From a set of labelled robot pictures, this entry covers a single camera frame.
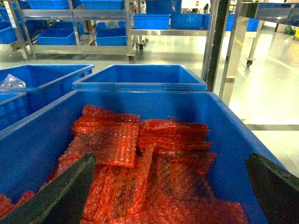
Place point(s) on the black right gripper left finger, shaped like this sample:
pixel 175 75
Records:
pixel 60 202

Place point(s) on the red bubble wrap bags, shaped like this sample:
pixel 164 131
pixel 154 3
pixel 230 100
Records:
pixel 150 172

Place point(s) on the blue bin with clear plastic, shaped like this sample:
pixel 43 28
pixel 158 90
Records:
pixel 46 83

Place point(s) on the empty blue bin behind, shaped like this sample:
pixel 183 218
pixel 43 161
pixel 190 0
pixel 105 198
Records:
pixel 141 77

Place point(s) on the stainless steel flow rack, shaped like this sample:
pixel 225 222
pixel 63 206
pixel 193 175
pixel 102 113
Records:
pixel 220 62

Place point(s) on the blue bin far left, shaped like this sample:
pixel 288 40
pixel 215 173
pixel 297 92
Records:
pixel 13 107

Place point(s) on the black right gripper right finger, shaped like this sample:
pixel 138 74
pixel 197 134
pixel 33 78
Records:
pixel 276 190

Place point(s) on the blue bin with red bags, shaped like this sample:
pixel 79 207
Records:
pixel 30 148

